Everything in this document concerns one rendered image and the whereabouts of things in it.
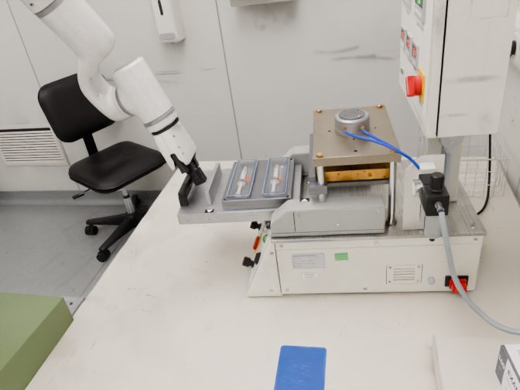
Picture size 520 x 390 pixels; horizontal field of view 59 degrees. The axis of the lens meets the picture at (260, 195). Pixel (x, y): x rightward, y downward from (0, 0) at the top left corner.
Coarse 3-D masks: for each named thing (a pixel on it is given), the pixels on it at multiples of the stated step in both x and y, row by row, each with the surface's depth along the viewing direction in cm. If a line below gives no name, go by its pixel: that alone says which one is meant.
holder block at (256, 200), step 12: (264, 168) 119; (228, 180) 116; (264, 180) 114; (288, 180) 112; (252, 192) 110; (288, 192) 108; (228, 204) 108; (240, 204) 108; (252, 204) 108; (264, 204) 107; (276, 204) 107
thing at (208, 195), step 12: (216, 168) 120; (300, 168) 122; (216, 180) 118; (300, 180) 117; (192, 192) 118; (204, 192) 118; (216, 192) 117; (300, 192) 114; (192, 204) 113; (204, 204) 112; (216, 204) 112; (180, 216) 110; (192, 216) 110; (204, 216) 110; (216, 216) 109; (228, 216) 109; (240, 216) 108; (252, 216) 108; (264, 216) 108
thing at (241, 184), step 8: (240, 160) 123; (248, 160) 122; (256, 160) 122; (240, 168) 119; (248, 168) 118; (240, 176) 115; (248, 176) 115; (232, 184) 112; (240, 184) 112; (248, 184) 111; (232, 192) 109; (240, 192) 109; (248, 192) 108
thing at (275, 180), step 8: (272, 160) 121; (280, 160) 120; (288, 160) 119; (272, 168) 117; (280, 168) 116; (272, 176) 113; (280, 176) 113; (272, 184) 110; (280, 184) 109; (264, 192) 107; (272, 192) 107; (280, 192) 106
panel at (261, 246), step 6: (258, 234) 131; (264, 234) 118; (270, 234) 106; (258, 246) 122; (264, 246) 111; (264, 252) 108; (258, 258) 112; (258, 264) 110; (252, 270) 118; (252, 276) 114
